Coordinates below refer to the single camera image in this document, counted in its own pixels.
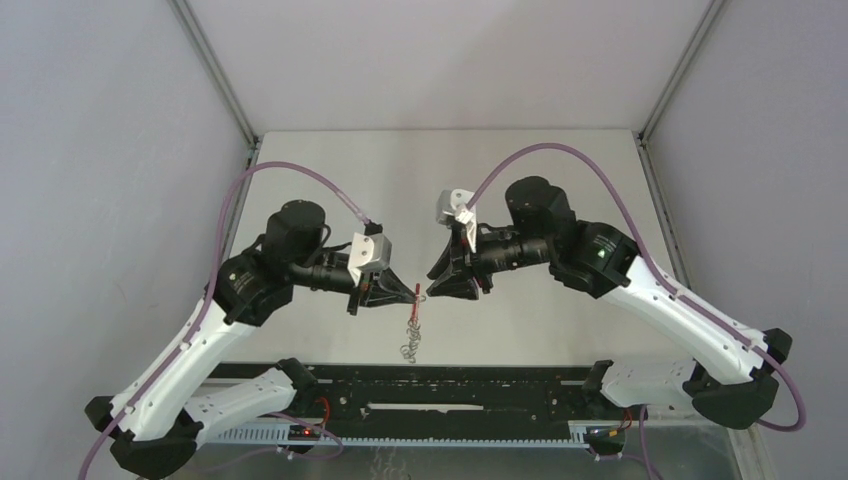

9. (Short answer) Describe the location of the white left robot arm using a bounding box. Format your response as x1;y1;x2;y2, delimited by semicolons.
85;200;417;479

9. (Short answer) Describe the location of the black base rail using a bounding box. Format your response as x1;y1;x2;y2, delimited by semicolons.
216;364;639;448

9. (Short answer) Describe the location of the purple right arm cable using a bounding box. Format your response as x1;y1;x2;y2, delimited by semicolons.
466;142;808;433

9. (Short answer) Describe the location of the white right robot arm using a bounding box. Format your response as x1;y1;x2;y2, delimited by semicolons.
427;176;792;430

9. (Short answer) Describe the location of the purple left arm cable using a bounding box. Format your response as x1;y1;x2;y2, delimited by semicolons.
78;161;374;480

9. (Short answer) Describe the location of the grey aluminium frame rail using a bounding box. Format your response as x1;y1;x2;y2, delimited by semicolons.
632;0;730;306

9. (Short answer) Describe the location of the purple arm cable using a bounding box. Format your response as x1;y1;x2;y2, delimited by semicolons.
78;161;374;480
466;142;808;433

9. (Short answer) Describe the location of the left aluminium frame post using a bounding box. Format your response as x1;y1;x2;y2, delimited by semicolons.
167;0;259;149

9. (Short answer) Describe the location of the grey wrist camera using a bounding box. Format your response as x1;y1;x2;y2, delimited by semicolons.
436;189;478;252
347;233;392;286

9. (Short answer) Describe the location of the white slotted cable duct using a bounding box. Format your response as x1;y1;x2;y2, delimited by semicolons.
228;423;627;450

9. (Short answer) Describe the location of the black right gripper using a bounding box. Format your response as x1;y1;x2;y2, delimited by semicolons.
427;222;553;303

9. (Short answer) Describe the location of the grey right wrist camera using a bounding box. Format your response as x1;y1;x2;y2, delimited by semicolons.
436;189;478;252

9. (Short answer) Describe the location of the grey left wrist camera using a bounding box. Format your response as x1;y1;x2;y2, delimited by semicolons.
347;233;392;286

